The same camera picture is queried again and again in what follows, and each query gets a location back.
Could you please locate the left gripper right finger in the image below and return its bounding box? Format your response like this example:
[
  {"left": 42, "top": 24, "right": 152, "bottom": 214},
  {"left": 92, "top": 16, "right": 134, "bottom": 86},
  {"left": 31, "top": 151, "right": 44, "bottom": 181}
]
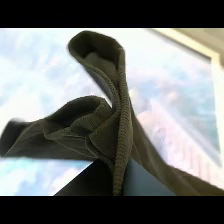
[{"left": 123, "top": 157, "right": 177, "bottom": 197}]

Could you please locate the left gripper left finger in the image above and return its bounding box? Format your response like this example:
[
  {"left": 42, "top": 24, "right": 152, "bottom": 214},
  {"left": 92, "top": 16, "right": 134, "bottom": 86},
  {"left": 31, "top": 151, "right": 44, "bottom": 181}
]
[{"left": 54, "top": 158, "right": 115, "bottom": 197}]

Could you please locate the dark green garment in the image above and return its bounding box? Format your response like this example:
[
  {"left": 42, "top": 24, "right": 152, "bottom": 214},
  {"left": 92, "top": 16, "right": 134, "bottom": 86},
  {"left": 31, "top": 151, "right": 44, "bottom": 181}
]
[{"left": 0, "top": 29, "right": 224, "bottom": 197}]

